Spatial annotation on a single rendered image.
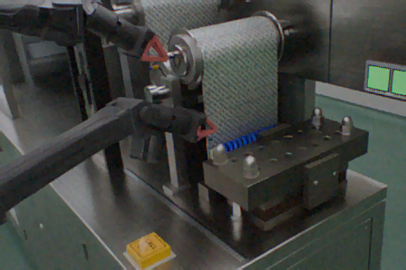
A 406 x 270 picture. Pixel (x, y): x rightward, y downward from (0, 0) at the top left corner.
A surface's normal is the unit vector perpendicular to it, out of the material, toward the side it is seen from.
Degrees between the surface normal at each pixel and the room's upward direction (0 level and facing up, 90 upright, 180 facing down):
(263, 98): 91
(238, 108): 91
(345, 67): 90
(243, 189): 90
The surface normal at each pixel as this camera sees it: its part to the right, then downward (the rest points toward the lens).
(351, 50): -0.81, 0.29
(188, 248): -0.08, -0.91
